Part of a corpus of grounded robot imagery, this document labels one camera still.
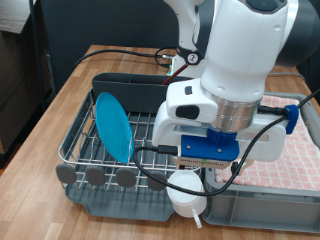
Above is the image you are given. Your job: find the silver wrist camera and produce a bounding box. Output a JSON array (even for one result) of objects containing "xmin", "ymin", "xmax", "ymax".
[{"xmin": 174, "ymin": 155, "xmax": 233, "ymax": 171}]

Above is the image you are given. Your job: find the dark grey cutlery holder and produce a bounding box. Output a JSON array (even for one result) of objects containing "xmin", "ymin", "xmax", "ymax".
[{"xmin": 91, "ymin": 72, "xmax": 196, "ymax": 114}]

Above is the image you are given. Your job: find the black camera cable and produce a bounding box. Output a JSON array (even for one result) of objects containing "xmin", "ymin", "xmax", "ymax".
[{"xmin": 132, "ymin": 87, "xmax": 320, "ymax": 197}]

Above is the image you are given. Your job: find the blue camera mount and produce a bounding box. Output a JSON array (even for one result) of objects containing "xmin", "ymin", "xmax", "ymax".
[{"xmin": 179, "ymin": 129, "xmax": 241, "ymax": 162}]

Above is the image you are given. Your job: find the grey shelf board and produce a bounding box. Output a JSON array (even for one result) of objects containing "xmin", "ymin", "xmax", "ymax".
[{"xmin": 0, "ymin": 0, "xmax": 36, "ymax": 34}]

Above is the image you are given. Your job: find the brown cardboard box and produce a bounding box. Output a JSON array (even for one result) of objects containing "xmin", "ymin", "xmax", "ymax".
[{"xmin": 0, "ymin": 28, "xmax": 53, "ymax": 156}]

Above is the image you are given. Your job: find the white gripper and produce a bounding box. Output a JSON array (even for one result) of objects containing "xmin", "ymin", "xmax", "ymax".
[{"xmin": 152, "ymin": 101, "xmax": 288, "ymax": 177}]

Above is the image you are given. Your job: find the grey plastic crate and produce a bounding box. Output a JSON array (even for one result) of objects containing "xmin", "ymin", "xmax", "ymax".
[{"xmin": 200, "ymin": 91, "xmax": 320, "ymax": 234}]

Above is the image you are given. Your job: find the pink checkered cloth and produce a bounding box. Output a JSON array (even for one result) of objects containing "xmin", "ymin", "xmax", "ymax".
[{"xmin": 214, "ymin": 94, "xmax": 320, "ymax": 192}]

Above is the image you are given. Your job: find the translucent plastic cup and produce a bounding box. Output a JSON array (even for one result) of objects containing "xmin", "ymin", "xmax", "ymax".
[{"xmin": 165, "ymin": 169, "xmax": 208, "ymax": 230}]

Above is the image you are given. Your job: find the blue cable clip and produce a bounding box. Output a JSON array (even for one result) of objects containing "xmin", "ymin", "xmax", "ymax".
[{"xmin": 284, "ymin": 104, "xmax": 300, "ymax": 136}]

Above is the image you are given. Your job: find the grey plastic drain tray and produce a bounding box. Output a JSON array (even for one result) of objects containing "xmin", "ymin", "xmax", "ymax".
[{"xmin": 58, "ymin": 88, "xmax": 188, "ymax": 222}]

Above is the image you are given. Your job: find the black metal pole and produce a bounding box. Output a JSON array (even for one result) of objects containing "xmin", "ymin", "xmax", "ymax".
[{"xmin": 28, "ymin": 0, "xmax": 48, "ymax": 113}]

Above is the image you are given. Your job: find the blue round plate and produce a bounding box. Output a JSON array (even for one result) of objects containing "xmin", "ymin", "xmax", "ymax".
[{"xmin": 95, "ymin": 91, "xmax": 135, "ymax": 165}]

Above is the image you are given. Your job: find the thick black cable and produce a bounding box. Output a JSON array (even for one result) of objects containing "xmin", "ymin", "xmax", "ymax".
[{"xmin": 73, "ymin": 46, "xmax": 179, "ymax": 69}]

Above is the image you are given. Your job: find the dark grey partition panel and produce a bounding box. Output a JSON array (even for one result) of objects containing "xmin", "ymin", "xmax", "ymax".
[{"xmin": 34, "ymin": 0, "xmax": 320, "ymax": 94}]

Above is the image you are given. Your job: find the metal wire dish rack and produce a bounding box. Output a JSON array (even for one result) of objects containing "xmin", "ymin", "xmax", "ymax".
[{"xmin": 58, "ymin": 88, "xmax": 205, "ymax": 195}]

